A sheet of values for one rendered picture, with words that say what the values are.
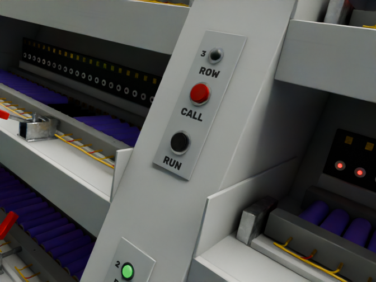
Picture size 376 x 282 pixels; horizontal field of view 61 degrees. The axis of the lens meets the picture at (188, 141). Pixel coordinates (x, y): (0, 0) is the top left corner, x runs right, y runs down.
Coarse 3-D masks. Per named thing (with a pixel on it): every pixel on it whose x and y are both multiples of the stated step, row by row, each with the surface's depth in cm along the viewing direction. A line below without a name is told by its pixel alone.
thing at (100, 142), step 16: (0, 96) 52; (16, 96) 49; (16, 112) 46; (32, 112) 46; (48, 112) 44; (64, 128) 42; (80, 128) 40; (96, 144) 38; (112, 144) 37; (112, 160) 37
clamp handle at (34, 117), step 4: (0, 112) 36; (4, 112) 36; (0, 116) 36; (4, 116) 36; (8, 116) 37; (12, 116) 37; (16, 116) 38; (32, 116) 40; (36, 116) 39; (16, 120) 38; (20, 120) 38; (24, 120) 38; (28, 120) 39; (32, 120) 40; (36, 120) 40
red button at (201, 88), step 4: (196, 84) 26; (200, 84) 26; (204, 84) 26; (192, 88) 26; (196, 88) 26; (200, 88) 26; (204, 88) 26; (192, 92) 26; (196, 92) 26; (200, 92) 26; (204, 92) 25; (208, 92) 26; (192, 96) 26; (196, 96) 26; (200, 96) 26; (204, 96) 25; (192, 100) 26; (196, 100) 26; (200, 100) 26; (204, 100) 26
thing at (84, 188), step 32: (0, 64) 74; (32, 64) 72; (96, 96) 59; (0, 128) 41; (0, 160) 42; (32, 160) 37; (64, 160) 36; (96, 160) 37; (128, 160) 29; (64, 192) 33; (96, 192) 30; (96, 224) 31
